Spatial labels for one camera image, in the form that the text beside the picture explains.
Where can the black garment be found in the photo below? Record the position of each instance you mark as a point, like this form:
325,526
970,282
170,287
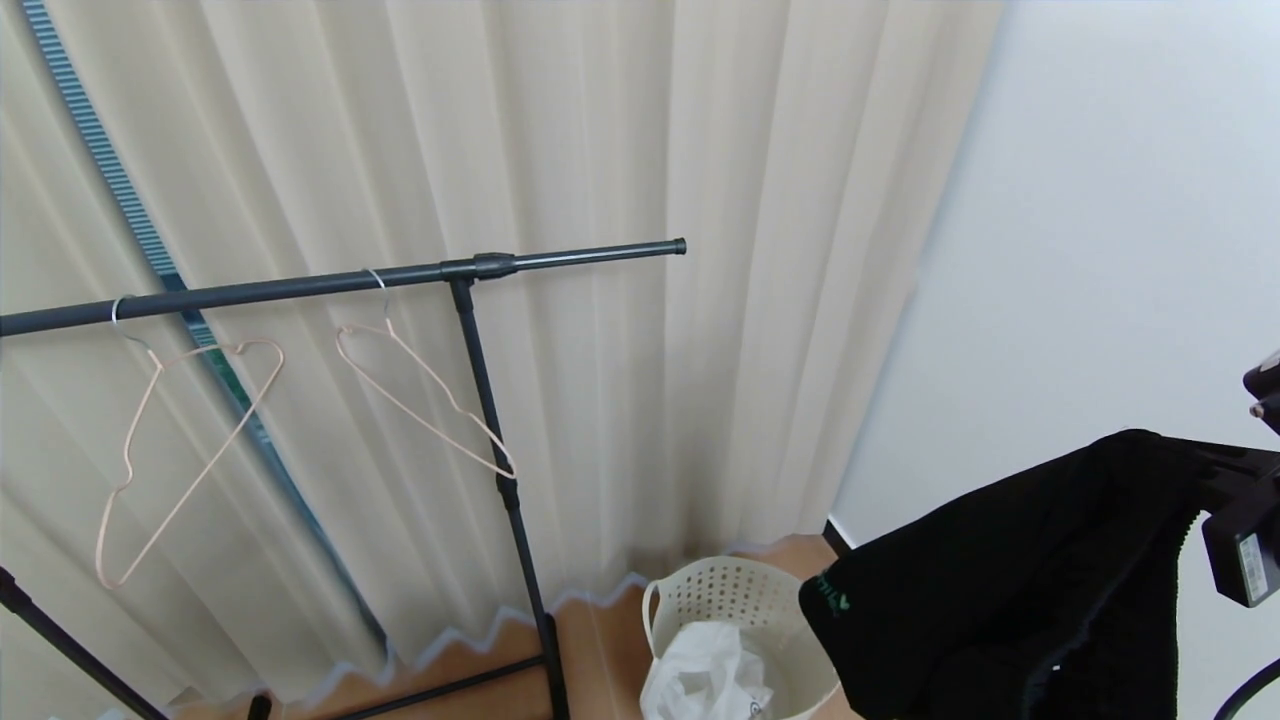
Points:
1000,600

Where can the pink clothes hanger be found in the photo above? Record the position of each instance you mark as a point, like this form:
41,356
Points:
130,450
450,395

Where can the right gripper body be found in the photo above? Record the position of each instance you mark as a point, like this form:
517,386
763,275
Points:
1245,560

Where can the black clothes rack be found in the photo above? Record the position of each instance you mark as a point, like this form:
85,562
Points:
300,287

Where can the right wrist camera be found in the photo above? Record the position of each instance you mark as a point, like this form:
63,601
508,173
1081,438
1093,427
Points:
1265,385

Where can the white garment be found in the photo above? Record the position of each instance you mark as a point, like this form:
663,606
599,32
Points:
700,670

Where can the white laundry basket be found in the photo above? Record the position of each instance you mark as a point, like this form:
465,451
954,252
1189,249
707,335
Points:
740,590

